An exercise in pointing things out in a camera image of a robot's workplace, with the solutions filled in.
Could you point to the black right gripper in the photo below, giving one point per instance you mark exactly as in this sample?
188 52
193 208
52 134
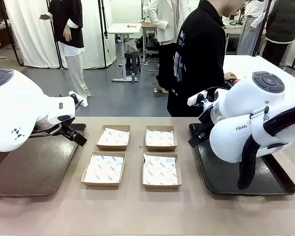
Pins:
201 127

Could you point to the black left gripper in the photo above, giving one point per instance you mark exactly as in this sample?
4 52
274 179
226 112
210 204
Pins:
69 130

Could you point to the brown paper food box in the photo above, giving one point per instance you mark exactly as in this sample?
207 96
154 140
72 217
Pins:
100 184
161 148
113 147
161 186

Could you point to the white printed paper liner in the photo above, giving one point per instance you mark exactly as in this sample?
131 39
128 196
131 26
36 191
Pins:
103 169
159 169
114 137
160 138

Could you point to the red emergency stop button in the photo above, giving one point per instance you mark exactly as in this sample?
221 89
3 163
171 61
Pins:
236 81

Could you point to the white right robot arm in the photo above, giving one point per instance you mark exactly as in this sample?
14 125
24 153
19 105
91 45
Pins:
248 105

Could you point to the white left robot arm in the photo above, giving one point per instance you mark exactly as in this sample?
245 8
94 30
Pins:
17 108

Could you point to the black plastic serving tray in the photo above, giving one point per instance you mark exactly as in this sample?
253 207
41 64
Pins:
223 177

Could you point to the brown plastic serving tray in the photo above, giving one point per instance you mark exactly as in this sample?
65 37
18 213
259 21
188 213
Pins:
34 169

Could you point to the person left hand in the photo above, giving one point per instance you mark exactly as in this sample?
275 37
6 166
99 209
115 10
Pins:
230 75

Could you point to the person in black sweater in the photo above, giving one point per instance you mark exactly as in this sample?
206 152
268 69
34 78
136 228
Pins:
199 61

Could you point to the small grey bottle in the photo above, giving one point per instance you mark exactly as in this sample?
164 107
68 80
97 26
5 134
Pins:
133 78

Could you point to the black stool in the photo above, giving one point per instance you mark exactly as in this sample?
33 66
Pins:
132 61

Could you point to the large white table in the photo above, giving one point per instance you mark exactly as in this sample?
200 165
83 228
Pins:
260 66

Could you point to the black light stand pole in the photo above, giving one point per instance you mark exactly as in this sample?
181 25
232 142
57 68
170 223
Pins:
254 52

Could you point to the white backdrop curtain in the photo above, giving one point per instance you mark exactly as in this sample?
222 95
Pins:
32 37

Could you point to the mannequin black top white trousers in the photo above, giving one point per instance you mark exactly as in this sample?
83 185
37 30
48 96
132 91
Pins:
66 24

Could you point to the white standing desk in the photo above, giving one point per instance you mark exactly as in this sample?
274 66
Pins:
124 28

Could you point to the mannequin in white blazer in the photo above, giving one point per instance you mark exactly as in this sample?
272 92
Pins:
162 19

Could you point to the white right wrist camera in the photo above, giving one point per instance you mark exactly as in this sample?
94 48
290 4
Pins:
194 98

